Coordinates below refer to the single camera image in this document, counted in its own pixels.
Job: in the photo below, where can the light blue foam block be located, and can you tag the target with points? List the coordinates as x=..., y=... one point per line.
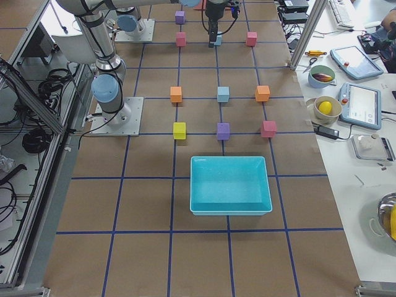
x=223, y=94
x=218, y=40

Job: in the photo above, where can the kitchen scale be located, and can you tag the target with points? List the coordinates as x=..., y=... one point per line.
x=372, y=147

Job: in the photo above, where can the beige bowl with lemon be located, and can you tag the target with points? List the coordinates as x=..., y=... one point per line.
x=324, y=110

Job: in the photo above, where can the steel bowl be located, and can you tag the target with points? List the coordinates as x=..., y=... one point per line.
x=383, y=225

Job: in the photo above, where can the orange foam block left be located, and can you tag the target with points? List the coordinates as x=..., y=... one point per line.
x=176, y=94

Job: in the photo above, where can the orange foam block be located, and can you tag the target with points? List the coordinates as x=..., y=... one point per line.
x=262, y=93
x=176, y=94

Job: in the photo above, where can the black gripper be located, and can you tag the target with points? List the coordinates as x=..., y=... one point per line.
x=213, y=13

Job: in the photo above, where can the purple foam block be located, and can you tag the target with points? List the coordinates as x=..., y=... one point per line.
x=223, y=131
x=180, y=17

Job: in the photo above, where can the scissors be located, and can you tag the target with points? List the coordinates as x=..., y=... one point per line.
x=311, y=62

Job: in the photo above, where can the pink foam block far left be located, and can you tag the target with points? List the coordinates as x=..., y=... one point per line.
x=180, y=39

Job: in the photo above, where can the lower teach pendant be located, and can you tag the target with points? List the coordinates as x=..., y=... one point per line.
x=361, y=106

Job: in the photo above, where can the aluminium frame post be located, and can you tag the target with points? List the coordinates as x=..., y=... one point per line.
x=313, y=18

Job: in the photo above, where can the teach pendant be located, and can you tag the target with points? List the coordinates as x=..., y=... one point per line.
x=361, y=106
x=355, y=63

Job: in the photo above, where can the yellow foam block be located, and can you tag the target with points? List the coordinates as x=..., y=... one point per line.
x=179, y=131

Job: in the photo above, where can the upper teach pendant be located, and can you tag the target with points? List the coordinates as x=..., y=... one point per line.
x=355, y=63

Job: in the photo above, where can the blue bowl with eggplant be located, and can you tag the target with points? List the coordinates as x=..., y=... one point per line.
x=320, y=76

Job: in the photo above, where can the pink foam block far right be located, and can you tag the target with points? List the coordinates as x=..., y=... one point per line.
x=251, y=39

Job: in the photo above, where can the orange foam block right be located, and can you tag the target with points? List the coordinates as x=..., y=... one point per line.
x=262, y=93

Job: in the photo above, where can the pink foam block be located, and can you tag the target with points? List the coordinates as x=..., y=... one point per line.
x=251, y=39
x=180, y=39
x=268, y=129

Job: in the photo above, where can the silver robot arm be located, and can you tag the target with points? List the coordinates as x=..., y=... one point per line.
x=129, y=20
x=107, y=88

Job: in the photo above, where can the pink foam block near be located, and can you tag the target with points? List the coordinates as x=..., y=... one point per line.
x=268, y=129

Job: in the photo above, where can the black power adapter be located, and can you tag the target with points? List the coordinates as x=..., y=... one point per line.
x=327, y=132

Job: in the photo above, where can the purple foam block far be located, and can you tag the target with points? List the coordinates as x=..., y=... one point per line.
x=180, y=17

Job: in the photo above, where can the purple foam block near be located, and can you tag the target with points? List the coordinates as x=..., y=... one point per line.
x=223, y=131

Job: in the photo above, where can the white keyboard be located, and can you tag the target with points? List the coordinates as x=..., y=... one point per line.
x=340, y=15

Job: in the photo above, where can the turquoise plastic tray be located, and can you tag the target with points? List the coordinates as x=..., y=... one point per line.
x=236, y=185

